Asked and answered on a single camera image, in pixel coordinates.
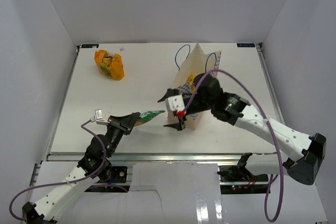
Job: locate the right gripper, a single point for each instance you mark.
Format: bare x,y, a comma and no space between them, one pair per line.
178,126

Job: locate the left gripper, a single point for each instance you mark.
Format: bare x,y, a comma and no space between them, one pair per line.
125,123

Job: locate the green Fox's candy bag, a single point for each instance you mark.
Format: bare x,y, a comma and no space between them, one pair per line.
147,116

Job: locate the checkered paper bag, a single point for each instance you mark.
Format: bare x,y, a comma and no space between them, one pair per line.
193,61

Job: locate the orange chips bag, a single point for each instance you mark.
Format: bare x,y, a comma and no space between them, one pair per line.
109,64

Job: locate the yellow M&M's packet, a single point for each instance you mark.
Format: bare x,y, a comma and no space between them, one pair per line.
191,83

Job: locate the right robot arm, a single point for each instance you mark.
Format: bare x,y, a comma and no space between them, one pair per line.
301,155

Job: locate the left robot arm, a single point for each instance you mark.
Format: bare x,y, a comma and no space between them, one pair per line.
92,168

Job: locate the left table corner label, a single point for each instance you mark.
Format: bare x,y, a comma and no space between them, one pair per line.
89,45

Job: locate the black table corner label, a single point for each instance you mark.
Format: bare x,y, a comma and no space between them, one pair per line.
245,45

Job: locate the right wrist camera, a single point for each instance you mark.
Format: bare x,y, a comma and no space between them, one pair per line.
176,105

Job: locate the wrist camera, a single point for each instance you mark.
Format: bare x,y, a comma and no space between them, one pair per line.
98,118
176,105

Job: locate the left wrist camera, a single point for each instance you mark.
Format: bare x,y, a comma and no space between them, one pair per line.
98,118

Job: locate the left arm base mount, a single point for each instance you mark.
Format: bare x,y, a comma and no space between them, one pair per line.
114,183

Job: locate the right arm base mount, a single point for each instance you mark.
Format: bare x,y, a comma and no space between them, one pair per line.
235,181

